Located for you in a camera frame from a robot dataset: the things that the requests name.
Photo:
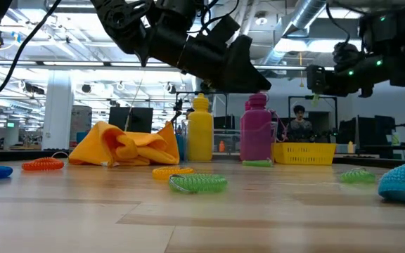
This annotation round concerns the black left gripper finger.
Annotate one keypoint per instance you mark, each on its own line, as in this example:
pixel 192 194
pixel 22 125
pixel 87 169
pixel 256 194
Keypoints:
pixel 241 74

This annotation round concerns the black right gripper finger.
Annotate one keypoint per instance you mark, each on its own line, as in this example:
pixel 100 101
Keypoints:
pixel 346 90
pixel 327 91

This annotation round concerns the pink plastic sports bottle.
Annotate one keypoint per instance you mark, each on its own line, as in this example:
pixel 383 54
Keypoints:
pixel 246 105

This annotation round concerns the purple plastic sports bottle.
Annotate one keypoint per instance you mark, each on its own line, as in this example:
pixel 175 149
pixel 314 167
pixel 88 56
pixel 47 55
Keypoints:
pixel 257 137

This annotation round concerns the yellow plastic sports bottle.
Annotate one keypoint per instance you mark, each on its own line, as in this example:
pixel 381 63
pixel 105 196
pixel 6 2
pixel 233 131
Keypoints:
pixel 200 133

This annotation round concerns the orange microfibre cloth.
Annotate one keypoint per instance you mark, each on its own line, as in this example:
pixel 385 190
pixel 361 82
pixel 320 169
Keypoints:
pixel 125 147

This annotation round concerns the yellow-orange coil wristband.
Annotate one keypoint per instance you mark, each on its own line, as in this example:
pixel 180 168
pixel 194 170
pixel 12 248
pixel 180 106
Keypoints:
pixel 167 173

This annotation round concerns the red-orange coil wristband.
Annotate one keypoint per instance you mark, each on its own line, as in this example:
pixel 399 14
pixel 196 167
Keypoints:
pixel 43 164

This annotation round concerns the person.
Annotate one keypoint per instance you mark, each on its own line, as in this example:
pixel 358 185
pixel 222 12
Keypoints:
pixel 299 128

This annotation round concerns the black background workstation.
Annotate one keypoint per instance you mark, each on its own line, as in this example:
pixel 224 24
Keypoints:
pixel 382 130

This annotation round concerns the small yellow background bottle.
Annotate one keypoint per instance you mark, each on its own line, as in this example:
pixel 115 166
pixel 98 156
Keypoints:
pixel 350 147

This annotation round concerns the clear plastic bin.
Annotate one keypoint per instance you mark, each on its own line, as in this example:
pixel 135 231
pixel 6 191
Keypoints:
pixel 228 135

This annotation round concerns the yellow plastic basket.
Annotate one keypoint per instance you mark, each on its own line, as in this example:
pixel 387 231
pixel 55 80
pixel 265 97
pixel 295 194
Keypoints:
pixel 304 153

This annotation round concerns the small orange background bottle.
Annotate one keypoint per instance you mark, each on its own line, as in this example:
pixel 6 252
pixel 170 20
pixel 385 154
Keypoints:
pixel 221 146

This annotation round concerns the black monitor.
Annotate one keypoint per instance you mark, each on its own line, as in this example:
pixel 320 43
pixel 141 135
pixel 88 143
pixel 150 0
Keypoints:
pixel 135 119

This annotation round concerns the blue plastic bin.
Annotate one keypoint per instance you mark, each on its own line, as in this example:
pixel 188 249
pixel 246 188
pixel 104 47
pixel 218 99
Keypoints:
pixel 180 147

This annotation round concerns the long ceiling light strip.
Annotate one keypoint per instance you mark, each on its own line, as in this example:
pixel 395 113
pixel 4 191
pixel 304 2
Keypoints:
pixel 83 63

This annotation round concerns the grey cylindrical canister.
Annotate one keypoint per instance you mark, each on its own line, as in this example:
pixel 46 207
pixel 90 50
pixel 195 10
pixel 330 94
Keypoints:
pixel 81 123

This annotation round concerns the white pillar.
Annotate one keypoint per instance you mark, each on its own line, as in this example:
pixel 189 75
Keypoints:
pixel 57 116

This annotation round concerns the green exit sign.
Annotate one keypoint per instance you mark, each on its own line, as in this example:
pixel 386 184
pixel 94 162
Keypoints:
pixel 10 124

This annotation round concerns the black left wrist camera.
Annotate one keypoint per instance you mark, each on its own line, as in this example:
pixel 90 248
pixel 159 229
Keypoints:
pixel 174 10

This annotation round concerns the slanted silver ceiling duct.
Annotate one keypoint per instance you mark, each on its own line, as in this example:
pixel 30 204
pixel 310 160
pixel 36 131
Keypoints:
pixel 304 14

